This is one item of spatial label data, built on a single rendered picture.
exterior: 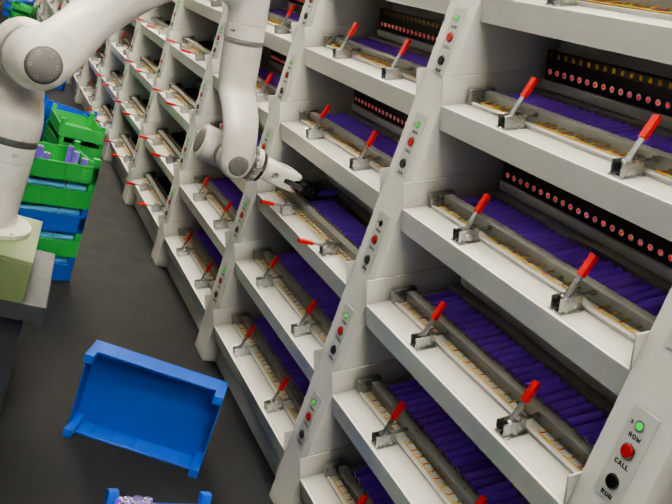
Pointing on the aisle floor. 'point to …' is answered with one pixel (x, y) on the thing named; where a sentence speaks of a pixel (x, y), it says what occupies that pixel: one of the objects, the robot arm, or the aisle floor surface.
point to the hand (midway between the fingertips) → (309, 189)
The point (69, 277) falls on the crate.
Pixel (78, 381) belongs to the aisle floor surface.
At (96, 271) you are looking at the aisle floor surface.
